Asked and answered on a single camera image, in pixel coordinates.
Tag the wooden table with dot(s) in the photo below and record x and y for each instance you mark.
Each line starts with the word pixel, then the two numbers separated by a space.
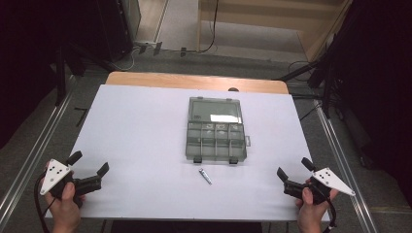
pixel 194 81

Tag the person's right hand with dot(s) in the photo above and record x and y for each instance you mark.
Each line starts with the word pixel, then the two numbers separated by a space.
pixel 310 215

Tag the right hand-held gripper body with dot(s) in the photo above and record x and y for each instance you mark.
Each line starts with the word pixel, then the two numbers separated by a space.
pixel 333 183

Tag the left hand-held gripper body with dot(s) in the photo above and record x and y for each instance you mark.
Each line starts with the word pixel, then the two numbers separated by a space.
pixel 55 176

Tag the power strip with plugs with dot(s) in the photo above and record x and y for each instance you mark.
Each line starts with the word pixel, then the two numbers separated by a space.
pixel 147 45

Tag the white table cover board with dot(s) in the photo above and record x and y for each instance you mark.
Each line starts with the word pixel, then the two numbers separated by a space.
pixel 142 145

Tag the black cabinet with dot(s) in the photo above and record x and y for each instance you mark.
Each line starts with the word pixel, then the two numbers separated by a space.
pixel 113 29

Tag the light wooden furniture frame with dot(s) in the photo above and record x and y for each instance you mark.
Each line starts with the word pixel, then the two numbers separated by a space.
pixel 259 16

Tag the aluminium floor rail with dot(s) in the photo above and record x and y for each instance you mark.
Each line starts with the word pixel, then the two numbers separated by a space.
pixel 343 168
pixel 35 152

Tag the person's left hand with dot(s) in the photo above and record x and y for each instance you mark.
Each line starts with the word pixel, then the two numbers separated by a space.
pixel 66 210

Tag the black hex key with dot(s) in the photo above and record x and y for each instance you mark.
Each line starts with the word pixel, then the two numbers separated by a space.
pixel 81 116

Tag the black metal stand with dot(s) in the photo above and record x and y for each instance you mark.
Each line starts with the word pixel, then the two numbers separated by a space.
pixel 325 81
pixel 60 74

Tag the grey transparent compartment box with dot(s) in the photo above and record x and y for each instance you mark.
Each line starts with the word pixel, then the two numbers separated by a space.
pixel 215 129

